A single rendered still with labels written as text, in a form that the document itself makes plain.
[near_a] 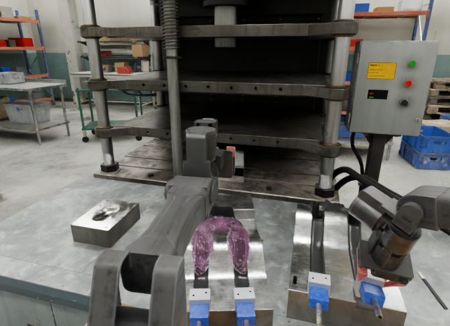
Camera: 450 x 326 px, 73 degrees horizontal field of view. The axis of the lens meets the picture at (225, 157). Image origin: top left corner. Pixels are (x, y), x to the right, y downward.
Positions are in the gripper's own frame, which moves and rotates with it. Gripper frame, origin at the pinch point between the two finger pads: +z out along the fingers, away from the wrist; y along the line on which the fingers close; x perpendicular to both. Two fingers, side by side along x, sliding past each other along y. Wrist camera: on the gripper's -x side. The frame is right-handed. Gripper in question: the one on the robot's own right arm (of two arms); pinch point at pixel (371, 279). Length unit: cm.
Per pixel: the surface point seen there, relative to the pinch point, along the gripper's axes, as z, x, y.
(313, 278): 4.4, 0.9, 12.1
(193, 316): 6.5, 17.3, 37.1
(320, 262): 11.0, -8.3, 9.6
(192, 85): 4, -82, 76
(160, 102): 48, -131, 124
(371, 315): 7.2, 4.5, -2.1
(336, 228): 12.1, -22.5, 5.4
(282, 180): 47, -75, 25
